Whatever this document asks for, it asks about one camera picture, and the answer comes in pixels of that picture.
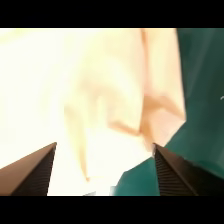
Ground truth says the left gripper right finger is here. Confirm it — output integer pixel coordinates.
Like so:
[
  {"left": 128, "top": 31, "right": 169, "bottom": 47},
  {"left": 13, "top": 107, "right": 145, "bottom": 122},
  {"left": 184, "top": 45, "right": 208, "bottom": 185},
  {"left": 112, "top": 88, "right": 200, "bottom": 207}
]
[{"left": 152, "top": 142, "right": 224, "bottom": 197}]

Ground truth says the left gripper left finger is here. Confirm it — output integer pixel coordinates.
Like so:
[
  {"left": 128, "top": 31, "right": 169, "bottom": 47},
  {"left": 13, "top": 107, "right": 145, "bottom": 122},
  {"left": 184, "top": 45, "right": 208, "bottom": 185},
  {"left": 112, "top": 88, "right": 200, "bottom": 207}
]
[{"left": 0, "top": 141, "right": 58, "bottom": 197}]

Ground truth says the cream shirt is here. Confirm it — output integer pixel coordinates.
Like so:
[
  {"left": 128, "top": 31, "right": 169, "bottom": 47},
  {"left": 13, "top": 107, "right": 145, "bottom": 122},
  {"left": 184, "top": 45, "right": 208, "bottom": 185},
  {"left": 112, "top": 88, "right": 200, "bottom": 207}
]
[{"left": 0, "top": 28, "right": 187, "bottom": 197}]

